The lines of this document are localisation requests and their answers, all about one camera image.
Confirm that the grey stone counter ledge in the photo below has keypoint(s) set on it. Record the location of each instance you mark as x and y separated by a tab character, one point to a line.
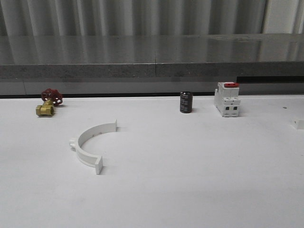
118	65

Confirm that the white circuit breaker red switch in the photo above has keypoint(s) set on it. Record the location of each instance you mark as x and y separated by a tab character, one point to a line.
226	99

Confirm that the black cylindrical capacitor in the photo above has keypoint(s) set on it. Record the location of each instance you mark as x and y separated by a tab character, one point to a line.
186	99

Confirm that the white half pipe clamp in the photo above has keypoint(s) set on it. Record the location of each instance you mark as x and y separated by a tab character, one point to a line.
298	124
87	157

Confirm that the brass valve red handwheel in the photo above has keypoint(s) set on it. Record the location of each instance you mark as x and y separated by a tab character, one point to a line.
51	98

